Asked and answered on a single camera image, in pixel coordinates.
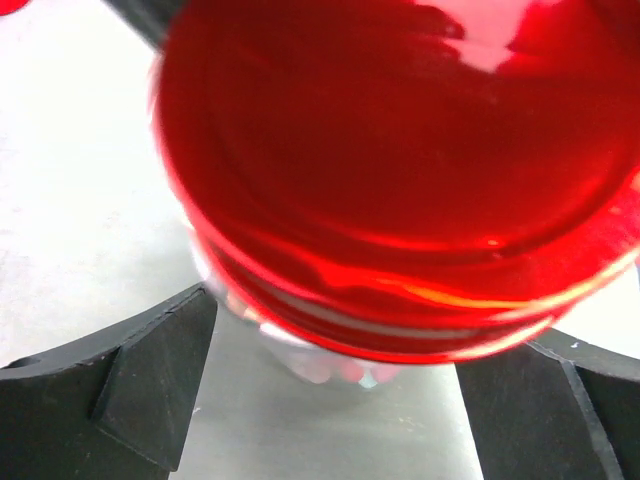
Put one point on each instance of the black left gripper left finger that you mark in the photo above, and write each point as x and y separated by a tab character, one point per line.
115	404

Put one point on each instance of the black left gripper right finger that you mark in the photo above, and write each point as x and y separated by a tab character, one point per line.
554	408

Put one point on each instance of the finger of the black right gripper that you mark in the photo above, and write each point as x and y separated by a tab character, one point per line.
148	18

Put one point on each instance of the clear glass jar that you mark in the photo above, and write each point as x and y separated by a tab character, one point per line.
304	360

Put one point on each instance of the red round lid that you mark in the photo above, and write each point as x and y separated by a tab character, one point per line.
406	182

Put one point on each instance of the red box of lollipops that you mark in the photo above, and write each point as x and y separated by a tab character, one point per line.
8	7

